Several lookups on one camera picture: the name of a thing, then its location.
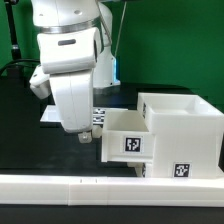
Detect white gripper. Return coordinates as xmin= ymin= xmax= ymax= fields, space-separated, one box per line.
xmin=50 ymin=70 xmax=93 ymax=143

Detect white drawer tray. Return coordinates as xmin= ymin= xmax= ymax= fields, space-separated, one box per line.
xmin=127 ymin=162 xmax=146 ymax=177
xmin=101 ymin=109 xmax=155 ymax=163

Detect white front drawer tray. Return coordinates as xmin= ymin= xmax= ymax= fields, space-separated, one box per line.
xmin=127 ymin=162 xmax=146 ymax=177

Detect white drawer cabinet box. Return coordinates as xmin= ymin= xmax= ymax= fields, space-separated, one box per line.
xmin=137 ymin=93 xmax=224 ymax=179

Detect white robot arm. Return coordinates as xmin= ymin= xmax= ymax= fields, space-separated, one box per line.
xmin=30 ymin=0 xmax=120 ymax=143

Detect white marker tag sheet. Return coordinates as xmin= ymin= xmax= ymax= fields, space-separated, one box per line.
xmin=40 ymin=105 xmax=107 ymax=125

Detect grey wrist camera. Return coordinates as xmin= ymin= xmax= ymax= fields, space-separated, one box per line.
xmin=29 ymin=65 xmax=51 ymax=99

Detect white L-shaped fence wall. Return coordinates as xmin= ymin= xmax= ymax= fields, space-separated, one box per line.
xmin=0 ymin=168 xmax=224 ymax=208

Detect black camera stand pole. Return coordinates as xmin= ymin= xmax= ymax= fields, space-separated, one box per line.
xmin=4 ymin=0 xmax=23 ymax=78

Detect upper black cable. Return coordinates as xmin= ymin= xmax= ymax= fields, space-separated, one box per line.
xmin=0 ymin=58 xmax=41 ymax=76

